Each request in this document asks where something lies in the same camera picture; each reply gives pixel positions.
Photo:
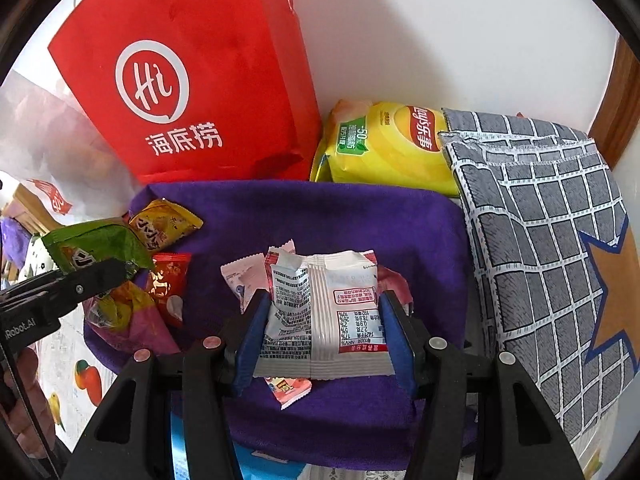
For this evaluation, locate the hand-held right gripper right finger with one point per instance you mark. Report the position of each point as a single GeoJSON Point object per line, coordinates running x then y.
{"type": "Point", "coordinates": [397, 340]}

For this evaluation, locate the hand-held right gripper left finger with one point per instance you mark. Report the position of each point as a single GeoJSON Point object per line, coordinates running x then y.
{"type": "Point", "coordinates": [250, 340]}

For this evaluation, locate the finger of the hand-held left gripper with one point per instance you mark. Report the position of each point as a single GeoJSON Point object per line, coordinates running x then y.
{"type": "Point", "coordinates": [95, 280]}

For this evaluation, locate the green snack packet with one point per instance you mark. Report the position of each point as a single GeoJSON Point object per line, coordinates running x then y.
{"type": "Point", "coordinates": [95, 245]}

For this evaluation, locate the magenta triangular snack packet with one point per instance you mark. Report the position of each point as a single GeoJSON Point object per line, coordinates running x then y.
{"type": "Point", "coordinates": [125, 320]}

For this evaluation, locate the tall white pink snack packet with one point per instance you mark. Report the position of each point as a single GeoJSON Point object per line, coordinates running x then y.
{"type": "Point", "coordinates": [290, 392]}

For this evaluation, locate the white red label snack packet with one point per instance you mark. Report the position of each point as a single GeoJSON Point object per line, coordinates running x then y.
{"type": "Point", "coordinates": [325, 310]}

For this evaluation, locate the yellow snack packet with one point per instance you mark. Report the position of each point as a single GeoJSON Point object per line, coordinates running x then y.
{"type": "Point", "coordinates": [160, 225]}

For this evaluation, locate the person's left hand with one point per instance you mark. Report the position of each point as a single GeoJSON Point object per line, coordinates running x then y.
{"type": "Point", "coordinates": [30, 390]}

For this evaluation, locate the fruit printed tablecloth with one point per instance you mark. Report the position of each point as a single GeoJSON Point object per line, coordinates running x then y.
{"type": "Point", "coordinates": [65, 375]}

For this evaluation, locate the small red candy packet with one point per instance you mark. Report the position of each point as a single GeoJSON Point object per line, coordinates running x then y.
{"type": "Point", "coordinates": [167, 280]}

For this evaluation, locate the purple fuzzy object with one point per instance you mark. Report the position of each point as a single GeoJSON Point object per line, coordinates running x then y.
{"type": "Point", "coordinates": [10, 240]}

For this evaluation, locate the wooden box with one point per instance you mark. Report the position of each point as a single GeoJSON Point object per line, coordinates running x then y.
{"type": "Point", "coordinates": [30, 210]}

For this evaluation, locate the white plastic bag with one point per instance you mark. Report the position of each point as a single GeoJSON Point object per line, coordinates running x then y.
{"type": "Point", "coordinates": [65, 160]}

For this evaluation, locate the blue tissue pack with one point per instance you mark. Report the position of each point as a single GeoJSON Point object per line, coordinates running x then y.
{"type": "Point", "coordinates": [260, 467]}

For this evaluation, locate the purple cloth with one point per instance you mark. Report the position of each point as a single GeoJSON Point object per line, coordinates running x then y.
{"type": "Point", "coordinates": [350, 220]}

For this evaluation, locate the grey checked star cloth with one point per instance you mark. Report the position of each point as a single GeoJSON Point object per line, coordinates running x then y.
{"type": "Point", "coordinates": [540, 240]}

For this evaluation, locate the yellow chips bag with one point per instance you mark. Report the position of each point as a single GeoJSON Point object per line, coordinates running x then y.
{"type": "Point", "coordinates": [390, 150]}

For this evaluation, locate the red paper bag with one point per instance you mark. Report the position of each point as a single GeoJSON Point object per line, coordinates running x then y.
{"type": "Point", "coordinates": [210, 60]}

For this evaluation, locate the brown wooden frame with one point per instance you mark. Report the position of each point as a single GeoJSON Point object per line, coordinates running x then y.
{"type": "Point", "coordinates": [622, 105]}

